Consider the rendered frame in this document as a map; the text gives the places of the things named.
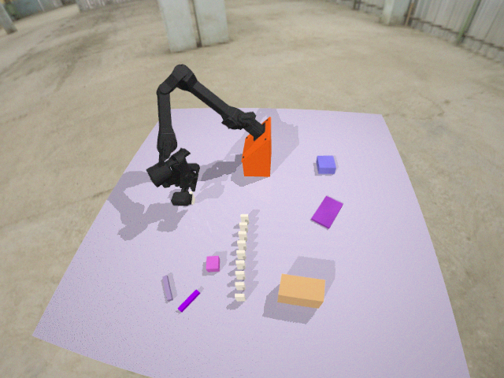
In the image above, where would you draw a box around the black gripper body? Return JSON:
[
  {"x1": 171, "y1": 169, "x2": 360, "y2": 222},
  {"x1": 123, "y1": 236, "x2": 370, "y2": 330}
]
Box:
[{"x1": 171, "y1": 163, "x2": 200, "y2": 206}]

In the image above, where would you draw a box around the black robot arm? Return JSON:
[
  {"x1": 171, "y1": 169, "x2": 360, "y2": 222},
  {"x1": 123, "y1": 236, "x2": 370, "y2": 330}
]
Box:
[{"x1": 146, "y1": 65, "x2": 266, "y2": 188}]

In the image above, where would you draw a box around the small blue block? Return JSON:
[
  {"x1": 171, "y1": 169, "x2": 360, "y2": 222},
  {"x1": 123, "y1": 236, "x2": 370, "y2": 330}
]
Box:
[{"x1": 316, "y1": 155, "x2": 336, "y2": 174}]

